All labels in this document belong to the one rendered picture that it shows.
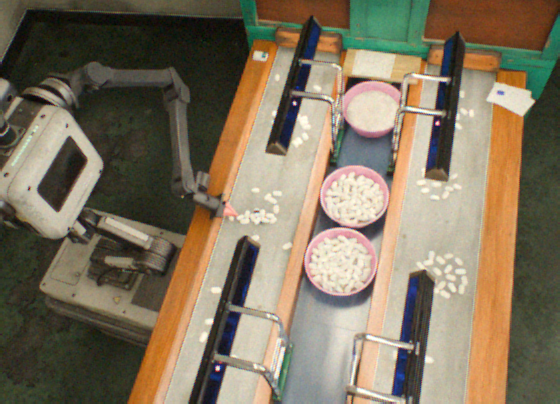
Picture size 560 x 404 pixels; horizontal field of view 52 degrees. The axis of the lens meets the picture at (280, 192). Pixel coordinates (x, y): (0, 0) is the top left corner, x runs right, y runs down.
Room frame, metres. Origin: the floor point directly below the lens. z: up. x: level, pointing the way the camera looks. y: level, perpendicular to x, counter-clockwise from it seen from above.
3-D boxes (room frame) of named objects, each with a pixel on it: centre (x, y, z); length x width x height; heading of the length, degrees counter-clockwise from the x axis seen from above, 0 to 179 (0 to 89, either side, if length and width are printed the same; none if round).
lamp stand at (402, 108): (1.20, -0.57, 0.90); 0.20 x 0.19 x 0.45; 156
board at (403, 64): (1.64, -0.55, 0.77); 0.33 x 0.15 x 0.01; 66
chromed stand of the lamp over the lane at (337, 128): (1.37, -0.20, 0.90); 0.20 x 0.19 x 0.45; 156
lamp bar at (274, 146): (1.40, -0.13, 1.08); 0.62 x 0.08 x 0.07; 156
